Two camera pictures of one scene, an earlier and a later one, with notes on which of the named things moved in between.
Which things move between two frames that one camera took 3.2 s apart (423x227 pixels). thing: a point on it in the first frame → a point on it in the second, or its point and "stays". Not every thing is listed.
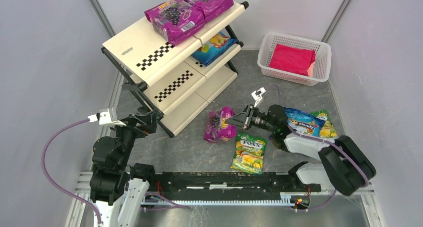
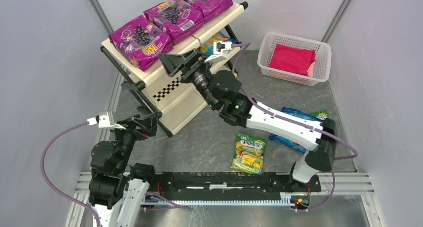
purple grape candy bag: x=175 y=19 stays
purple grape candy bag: x=210 y=1 stays
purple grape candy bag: x=216 y=129 → x=141 y=42
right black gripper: x=247 y=116 → x=189 y=68
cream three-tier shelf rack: x=171 y=88 stays
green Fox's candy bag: x=249 y=153 stays
